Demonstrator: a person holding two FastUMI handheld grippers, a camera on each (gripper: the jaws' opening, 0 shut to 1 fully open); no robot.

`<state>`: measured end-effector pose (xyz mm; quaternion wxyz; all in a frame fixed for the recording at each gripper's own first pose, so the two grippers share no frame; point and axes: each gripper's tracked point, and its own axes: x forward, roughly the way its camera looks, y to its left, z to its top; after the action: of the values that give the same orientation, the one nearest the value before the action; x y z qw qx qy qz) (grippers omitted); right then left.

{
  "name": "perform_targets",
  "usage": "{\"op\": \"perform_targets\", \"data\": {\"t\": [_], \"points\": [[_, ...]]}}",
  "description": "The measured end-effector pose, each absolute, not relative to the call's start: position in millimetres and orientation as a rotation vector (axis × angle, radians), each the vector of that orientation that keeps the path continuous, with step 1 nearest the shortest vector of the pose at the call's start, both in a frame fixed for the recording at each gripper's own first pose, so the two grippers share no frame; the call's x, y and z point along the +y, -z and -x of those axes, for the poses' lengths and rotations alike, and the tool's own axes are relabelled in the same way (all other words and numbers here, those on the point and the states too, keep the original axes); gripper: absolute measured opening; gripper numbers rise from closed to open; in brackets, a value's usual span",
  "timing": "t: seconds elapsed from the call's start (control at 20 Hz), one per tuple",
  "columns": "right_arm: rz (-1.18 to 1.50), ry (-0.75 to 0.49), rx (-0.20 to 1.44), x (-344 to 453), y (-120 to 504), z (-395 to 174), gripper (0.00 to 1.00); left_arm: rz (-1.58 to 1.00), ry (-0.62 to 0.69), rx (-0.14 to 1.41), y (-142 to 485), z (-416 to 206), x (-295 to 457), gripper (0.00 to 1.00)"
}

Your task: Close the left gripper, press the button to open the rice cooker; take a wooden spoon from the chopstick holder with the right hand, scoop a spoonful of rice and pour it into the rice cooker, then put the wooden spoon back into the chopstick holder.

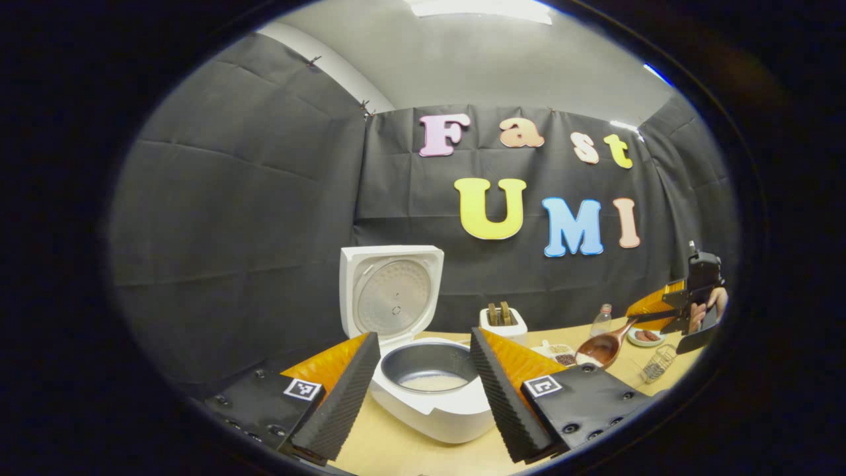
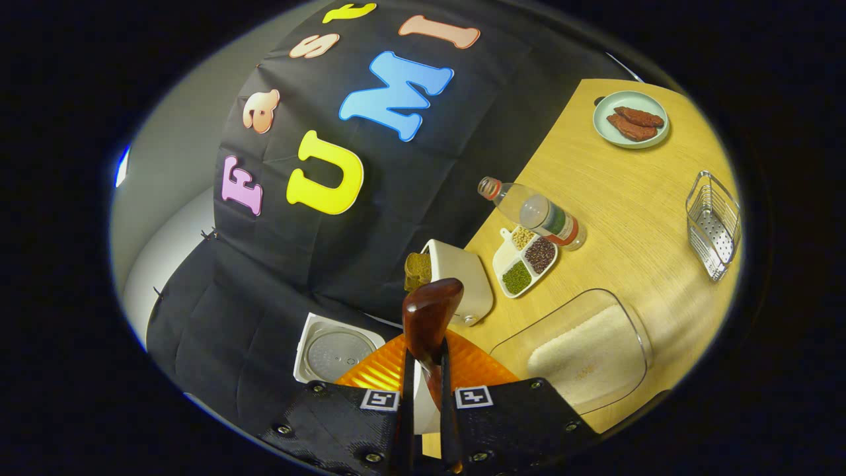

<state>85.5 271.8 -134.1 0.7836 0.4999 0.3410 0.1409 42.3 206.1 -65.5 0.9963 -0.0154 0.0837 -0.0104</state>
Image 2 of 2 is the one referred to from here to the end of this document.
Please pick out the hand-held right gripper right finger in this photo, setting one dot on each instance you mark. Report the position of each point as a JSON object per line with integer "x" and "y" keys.
{"x": 515, "y": 423}

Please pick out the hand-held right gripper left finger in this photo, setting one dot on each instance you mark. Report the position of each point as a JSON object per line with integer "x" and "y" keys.
{"x": 337, "y": 423}

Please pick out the white rice cooker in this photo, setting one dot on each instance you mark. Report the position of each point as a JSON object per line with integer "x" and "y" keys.
{"x": 337, "y": 350}

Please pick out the white rice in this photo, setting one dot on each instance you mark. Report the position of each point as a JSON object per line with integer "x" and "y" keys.
{"x": 588, "y": 357}

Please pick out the brown wooden spoon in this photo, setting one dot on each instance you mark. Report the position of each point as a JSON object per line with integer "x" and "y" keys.
{"x": 429, "y": 311}

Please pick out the clear plastic container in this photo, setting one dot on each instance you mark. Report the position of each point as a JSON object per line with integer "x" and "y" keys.
{"x": 529, "y": 330}

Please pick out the white toaster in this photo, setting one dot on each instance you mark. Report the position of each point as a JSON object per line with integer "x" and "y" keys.
{"x": 462, "y": 277}

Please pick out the white divided bean dish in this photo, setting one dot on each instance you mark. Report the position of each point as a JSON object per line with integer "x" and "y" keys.
{"x": 525, "y": 264}

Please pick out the brown bread slice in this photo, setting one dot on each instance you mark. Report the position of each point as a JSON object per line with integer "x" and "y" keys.
{"x": 418, "y": 271}

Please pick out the clear plastic bottle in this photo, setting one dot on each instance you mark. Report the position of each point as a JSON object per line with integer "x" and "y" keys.
{"x": 535, "y": 211}

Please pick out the black backdrop cloth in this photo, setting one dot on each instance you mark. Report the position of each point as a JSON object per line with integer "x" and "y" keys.
{"x": 429, "y": 178}

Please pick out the pale green plate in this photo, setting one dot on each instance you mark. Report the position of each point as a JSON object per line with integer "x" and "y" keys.
{"x": 605, "y": 129}

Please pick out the brown meat piece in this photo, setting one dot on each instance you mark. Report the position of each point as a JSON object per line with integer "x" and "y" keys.
{"x": 640, "y": 117}
{"x": 629, "y": 128}

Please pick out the small ceiling light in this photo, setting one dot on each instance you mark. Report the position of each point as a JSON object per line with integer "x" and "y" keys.
{"x": 122, "y": 166}

